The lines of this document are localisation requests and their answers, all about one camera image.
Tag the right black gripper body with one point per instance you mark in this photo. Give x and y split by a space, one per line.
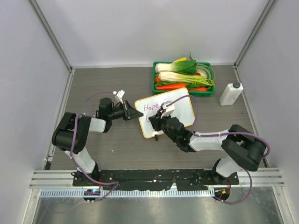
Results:
165 129

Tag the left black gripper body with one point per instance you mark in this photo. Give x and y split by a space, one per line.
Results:
119 112

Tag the small orange-framed whiteboard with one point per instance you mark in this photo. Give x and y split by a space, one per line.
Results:
150 105

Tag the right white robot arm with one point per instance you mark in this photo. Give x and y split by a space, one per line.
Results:
244 149

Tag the large orange carrot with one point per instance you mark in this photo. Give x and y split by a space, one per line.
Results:
170 87

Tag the green plastic crate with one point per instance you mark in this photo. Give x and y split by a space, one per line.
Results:
157 82

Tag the small orange carrot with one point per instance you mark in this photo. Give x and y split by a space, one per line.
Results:
204 89

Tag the lower bok choy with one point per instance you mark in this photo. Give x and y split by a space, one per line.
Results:
183 78

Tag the bok choy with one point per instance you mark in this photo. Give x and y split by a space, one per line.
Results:
183 78
186 67

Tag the upper bok choy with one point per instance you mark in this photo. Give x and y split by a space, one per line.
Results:
186 67

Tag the green long beans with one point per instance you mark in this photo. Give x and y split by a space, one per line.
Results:
207 71

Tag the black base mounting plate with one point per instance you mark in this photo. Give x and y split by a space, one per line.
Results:
155 179

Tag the yellow pepper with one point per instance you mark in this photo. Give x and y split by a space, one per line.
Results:
180 60

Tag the white bottle grey cap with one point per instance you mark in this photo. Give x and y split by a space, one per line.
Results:
230 94

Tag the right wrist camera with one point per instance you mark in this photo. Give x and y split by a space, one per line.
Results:
167 108

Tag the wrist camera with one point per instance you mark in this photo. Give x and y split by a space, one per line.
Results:
119 95
167 108

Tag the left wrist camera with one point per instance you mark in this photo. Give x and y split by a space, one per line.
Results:
119 95

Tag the white slotted cable duct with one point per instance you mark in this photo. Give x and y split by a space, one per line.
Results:
86 193

